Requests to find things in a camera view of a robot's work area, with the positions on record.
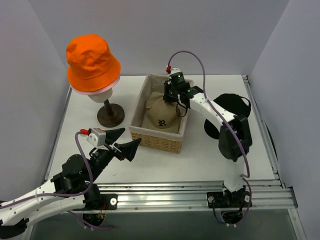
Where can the aluminium rail frame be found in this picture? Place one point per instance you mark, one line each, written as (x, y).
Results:
(163, 195)

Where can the cream mannequin head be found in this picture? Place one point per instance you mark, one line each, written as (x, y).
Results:
(101, 97)

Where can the pink hat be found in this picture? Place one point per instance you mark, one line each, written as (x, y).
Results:
(102, 90)

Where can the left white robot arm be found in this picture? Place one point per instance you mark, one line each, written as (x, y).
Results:
(74, 188)

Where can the orange hat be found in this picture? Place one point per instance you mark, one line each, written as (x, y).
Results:
(92, 66)

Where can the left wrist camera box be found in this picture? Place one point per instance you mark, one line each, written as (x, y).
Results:
(95, 136)

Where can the beige cap with R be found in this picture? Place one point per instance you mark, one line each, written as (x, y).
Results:
(161, 116)

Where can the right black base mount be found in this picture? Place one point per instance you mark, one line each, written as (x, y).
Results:
(229, 208)

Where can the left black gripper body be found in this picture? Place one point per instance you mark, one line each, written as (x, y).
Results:
(114, 149)

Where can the wicker basket with liner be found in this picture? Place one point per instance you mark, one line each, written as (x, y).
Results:
(153, 138)

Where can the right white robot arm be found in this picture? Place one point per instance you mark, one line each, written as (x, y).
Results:
(234, 139)

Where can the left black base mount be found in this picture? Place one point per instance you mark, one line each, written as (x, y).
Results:
(107, 202)

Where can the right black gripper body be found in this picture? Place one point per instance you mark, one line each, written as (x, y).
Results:
(169, 94)

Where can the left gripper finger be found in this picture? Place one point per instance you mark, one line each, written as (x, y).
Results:
(127, 150)
(113, 135)

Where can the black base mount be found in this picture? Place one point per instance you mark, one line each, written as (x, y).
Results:
(107, 202)
(229, 208)

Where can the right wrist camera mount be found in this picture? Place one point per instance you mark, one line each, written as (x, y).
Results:
(172, 70)

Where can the dark round mannequin stand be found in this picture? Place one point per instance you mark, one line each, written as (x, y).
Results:
(110, 115)

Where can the black cap with R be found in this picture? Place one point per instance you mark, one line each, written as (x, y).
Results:
(234, 103)

